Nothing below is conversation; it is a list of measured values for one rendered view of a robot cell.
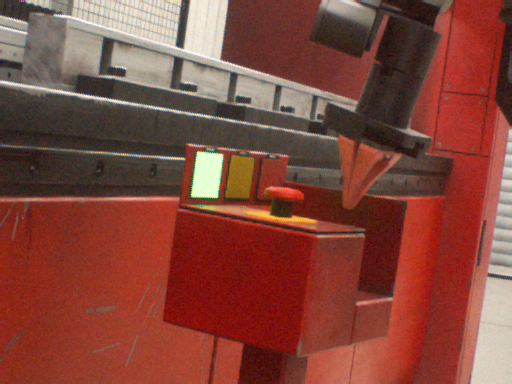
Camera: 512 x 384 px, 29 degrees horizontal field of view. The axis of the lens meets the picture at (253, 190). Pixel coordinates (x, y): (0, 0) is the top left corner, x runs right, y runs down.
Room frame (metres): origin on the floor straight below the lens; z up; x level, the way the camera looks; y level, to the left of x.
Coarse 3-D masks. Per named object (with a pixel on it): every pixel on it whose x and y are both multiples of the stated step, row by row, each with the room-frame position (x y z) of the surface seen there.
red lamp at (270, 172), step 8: (264, 160) 1.10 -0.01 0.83; (272, 160) 1.12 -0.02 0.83; (264, 168) 1.10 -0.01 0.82; (272, 168) 1.12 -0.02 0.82; (280, 168) 1.13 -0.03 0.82; (264, 176) 1.11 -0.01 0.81; (272, 176) 1.12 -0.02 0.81; (280, 176) 1.13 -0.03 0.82; (264, 184) 1.11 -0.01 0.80; (272, 184) 1.12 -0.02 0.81
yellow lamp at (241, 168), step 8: (232, 160) 1.05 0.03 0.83; (240, 160) 1.06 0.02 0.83; (248, 160) 1.07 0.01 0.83; (232, 168) 1.05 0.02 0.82; (240, 168) 1.06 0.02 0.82; (248, 168) 1.08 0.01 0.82; (232, 176) 1.05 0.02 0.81; (240, 176) 1.06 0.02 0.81; (248, 176) 1.08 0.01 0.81; (232, 184) 1.05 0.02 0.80; (240, 184) 1.07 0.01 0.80; (248, 184) 1.08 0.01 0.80; (232, 192) 1.05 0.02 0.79; (240, 192) 1.07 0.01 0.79; (248, 192) 1.08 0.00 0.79
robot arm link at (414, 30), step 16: (400, 16) 1.01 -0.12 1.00; (416, 16) 1.02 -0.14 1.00; (384, 32) 1.02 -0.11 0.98; (400, 32) 1.01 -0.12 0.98; (416, 32) 1.00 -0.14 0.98; (432, 32) 1.00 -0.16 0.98; (368, 48) 1.03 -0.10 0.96; (384, 48) 1.02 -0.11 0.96; (400, 48) 1.01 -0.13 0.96; (416, 48) 1.00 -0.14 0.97; (432, 48) 1.01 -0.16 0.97; (384, 64) 1.03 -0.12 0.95; (400, 64) 1.01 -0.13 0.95; (416, 64) 1.01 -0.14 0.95
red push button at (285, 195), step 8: (264, 192) 0.98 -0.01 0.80; (272, 192) 0.97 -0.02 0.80; (280, 192) 0.96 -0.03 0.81; (288, 192) 0.96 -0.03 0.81; (296, 192) 0.97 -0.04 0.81; (272, 200) 0.98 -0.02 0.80; (280, 200) 0.97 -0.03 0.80; (288, 200) 0.96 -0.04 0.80; (296, 200) 0.97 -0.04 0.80; (272, 208) 0.98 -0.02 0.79; (280, 208) 0.97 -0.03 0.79; (288, 208) 0.97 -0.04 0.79; (280, 216) 0.97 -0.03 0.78; (288, 216) 0.97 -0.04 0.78
